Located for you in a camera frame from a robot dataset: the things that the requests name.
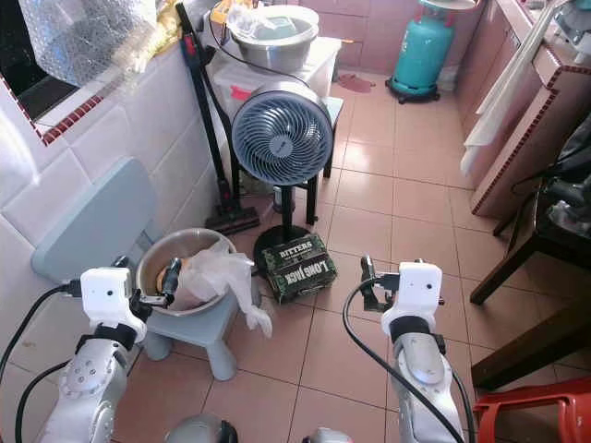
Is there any grey robot left leg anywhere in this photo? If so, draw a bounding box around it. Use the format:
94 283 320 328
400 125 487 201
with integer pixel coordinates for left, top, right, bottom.
164 413 238 443

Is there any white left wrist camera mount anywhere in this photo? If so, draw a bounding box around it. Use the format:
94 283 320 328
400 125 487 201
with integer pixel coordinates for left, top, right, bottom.
80 268 140 329

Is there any large steel basin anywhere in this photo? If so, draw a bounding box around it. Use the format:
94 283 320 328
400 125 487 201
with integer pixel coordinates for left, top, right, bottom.
226 5 320 75

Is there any grey robot leg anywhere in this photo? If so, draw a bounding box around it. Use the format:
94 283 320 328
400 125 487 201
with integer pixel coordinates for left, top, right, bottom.
300 426 354 443
164 413 238 443

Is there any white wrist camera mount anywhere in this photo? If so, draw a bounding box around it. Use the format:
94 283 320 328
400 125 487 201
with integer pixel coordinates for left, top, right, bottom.
80 268 140 329
383 261 443 324

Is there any grey-blue plastic child chair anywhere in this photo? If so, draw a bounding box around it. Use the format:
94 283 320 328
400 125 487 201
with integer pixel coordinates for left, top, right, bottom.
30 157 241 381

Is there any long black left arm cable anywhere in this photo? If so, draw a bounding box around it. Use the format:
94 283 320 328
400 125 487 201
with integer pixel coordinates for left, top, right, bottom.
0 282 84 379

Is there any grey robot right leg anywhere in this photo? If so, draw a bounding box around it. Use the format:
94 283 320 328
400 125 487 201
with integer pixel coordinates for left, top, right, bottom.
300 426 354 443

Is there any red slipper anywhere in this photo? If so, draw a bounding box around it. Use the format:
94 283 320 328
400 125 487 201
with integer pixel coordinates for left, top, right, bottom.
335 72 377 94

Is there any clear crumpled plastic bag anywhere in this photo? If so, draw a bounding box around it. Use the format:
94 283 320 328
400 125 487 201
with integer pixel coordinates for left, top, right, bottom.
175 238 273 338

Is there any grey round standing fan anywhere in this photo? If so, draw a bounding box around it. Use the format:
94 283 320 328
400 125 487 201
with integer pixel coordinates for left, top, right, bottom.
231 78 334 273

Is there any brown tiled kitchen counter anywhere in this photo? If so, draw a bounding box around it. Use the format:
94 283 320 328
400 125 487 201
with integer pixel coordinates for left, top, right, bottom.
457 0 591 221

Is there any white plastic storage box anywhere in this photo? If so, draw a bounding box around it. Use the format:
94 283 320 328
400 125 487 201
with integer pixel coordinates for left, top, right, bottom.
211 37 343 130

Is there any red plastic stool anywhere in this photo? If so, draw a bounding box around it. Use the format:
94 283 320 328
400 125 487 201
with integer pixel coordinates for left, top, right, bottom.
473 377 591 443

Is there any stainless steel bowl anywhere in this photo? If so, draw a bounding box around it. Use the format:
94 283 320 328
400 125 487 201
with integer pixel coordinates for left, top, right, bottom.
136 227 232 317

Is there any dark green Long Jack box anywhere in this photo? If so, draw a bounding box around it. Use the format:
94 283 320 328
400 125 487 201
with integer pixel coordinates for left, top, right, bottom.
259 232 338 305

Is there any short black left arm cable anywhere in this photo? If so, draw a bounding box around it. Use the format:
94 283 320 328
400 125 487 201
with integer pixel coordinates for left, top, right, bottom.
14 362 71 443

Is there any clear bubble wrap bag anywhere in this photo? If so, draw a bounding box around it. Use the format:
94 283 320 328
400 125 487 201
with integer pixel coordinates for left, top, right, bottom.
18 0 160 89

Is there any black red stick vacuum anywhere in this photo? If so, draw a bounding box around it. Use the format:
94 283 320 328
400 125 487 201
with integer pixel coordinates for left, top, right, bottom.
175 3 261 235

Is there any dark wooden table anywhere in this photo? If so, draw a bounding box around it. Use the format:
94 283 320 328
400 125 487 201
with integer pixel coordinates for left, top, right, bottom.
469 120 591 393

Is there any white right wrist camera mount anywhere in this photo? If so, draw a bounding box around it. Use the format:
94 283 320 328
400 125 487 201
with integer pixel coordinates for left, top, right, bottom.
383 261 443 324

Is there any clear plastic bag with lid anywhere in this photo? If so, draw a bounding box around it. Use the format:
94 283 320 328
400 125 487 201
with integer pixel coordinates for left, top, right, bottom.
226 5 310 42

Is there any teal gas cylinder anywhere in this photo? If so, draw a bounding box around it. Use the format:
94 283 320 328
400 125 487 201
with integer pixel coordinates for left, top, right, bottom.
386 0 458 104

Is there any long white board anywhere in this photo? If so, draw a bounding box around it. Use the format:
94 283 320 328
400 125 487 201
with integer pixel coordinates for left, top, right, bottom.
462 0 569 190

